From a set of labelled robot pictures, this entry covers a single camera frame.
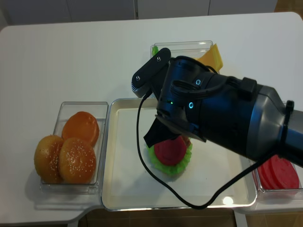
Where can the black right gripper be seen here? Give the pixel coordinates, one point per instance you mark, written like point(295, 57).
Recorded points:
point(203, 105)

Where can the brown patty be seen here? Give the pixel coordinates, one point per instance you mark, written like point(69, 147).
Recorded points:
point(186, 141)

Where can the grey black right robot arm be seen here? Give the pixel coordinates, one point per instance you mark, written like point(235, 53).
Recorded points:
point(265, 128)

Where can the green lettuce on burger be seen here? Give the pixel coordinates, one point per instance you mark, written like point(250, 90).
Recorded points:
point(170, 170)

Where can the green lettuce in box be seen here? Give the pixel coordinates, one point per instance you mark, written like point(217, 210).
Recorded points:
point(154, 50)

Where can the clear lettuce and cheese box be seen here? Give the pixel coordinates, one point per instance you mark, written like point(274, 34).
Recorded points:
point(193, 49)

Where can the yellow cheese slices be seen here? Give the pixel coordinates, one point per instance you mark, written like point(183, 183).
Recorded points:
point(212, 59)

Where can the red tomato slice on burger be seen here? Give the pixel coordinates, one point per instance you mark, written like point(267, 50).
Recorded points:
point(170, 152)

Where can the white metal tray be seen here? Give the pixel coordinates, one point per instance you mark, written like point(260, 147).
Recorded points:
point(141, 202)

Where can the white paper liner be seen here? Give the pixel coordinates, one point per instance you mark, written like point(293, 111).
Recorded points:
point(210, 166)

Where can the clear bun box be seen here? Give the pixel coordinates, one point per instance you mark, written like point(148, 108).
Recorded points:
point(99, 110)

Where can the plain brown bun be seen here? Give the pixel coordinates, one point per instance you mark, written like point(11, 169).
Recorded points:
point(82, 125)

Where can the sesame bun right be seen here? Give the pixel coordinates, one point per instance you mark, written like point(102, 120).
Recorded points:
point(77, 161)

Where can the sesame bun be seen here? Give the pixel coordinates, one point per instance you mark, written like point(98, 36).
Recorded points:
point(46, 159)
point(77, 161)

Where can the red tomato slice middle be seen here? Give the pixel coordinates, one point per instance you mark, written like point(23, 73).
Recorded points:
point(263, 180)

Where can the sesame bun left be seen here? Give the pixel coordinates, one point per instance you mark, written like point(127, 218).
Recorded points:
point(46, 159)

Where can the red tomato slice right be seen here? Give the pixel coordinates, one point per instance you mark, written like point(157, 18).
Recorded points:
point(280, 174)

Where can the clear patty and tomato box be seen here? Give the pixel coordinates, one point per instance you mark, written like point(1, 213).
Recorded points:
point(291, 149)

